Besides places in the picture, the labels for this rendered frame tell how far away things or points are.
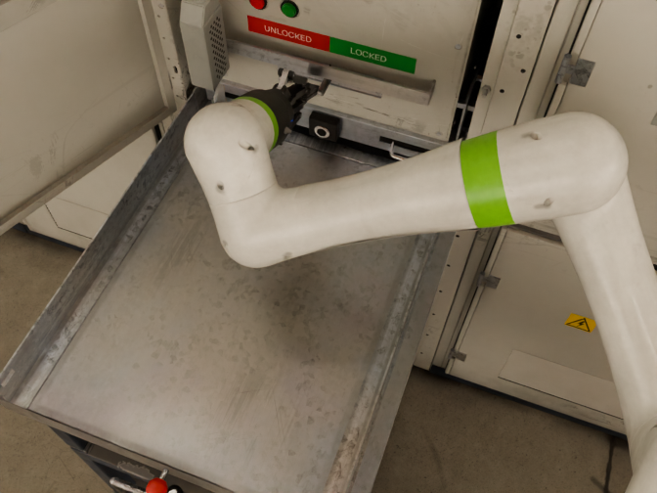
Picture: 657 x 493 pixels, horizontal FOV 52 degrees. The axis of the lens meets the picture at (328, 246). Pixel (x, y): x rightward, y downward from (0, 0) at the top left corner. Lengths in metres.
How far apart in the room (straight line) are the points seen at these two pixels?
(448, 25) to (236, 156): 0.45
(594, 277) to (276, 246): 0.44
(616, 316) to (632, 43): 0.38
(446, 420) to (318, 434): 0.98
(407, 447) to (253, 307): 0.92
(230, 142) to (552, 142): 0.39
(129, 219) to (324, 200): 0.55
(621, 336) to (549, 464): 1.10
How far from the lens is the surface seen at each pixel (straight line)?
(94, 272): 1.29
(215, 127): 0.90
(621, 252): 0.99
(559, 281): 1.50
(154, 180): 1.38
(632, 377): 1.02
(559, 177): 0.81
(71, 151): 1.43
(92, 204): 2.03
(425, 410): 2.04
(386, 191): 0.85
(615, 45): 1.07
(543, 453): 2.08
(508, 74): 1.15
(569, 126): 0.82
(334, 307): 1.20
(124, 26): 1.37
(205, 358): 1.17
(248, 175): 0.90
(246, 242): 0.92
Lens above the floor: 1.90
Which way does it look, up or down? 57 degrees down
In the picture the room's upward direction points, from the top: 1 degrees clockwise
